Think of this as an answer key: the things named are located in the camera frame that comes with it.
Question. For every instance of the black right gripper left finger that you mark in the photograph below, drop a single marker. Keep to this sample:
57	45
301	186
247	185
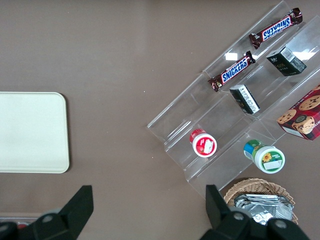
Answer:
72	212

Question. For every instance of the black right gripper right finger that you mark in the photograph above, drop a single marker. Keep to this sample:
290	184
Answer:
220	215

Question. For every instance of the light tan wicker basket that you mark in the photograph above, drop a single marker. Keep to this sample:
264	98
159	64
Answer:
262	185

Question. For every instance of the cream plastic serving tray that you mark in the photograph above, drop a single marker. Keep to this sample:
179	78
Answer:
32	132

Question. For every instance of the silver foil packets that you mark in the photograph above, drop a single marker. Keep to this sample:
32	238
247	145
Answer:
262	207

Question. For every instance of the red cola bottle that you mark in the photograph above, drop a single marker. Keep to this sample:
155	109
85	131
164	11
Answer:
21	226

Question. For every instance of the clear acrylic stepped display shelf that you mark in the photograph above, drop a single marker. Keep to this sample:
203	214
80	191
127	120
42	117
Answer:
225	160

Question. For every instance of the clear acrylic bottle rack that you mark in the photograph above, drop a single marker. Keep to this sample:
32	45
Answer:
7	217

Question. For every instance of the red lidded snack cup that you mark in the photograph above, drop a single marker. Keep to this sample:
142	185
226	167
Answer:
203	145

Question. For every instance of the green lidded snack cup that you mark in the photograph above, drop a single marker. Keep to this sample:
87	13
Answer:
267	157

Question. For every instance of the small black carton box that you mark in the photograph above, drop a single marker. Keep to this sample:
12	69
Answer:
285	61
245	98

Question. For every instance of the red chocolate chip cookie box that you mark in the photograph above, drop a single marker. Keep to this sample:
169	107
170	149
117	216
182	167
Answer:
302	117

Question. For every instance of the Snickers chocolate bar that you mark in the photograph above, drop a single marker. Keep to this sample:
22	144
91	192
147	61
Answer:
233	71
275	28

